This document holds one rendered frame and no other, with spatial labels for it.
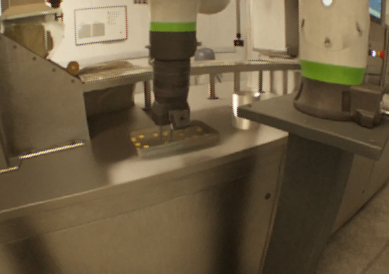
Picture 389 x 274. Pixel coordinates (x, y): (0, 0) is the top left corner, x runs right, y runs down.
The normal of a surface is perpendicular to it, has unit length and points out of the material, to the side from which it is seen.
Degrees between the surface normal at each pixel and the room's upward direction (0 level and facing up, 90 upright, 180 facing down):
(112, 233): 90
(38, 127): 90
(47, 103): 90
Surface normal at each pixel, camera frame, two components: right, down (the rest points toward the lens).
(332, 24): -0.51, 0.32
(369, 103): -0.76, 0.10
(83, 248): 0.50, 0.30
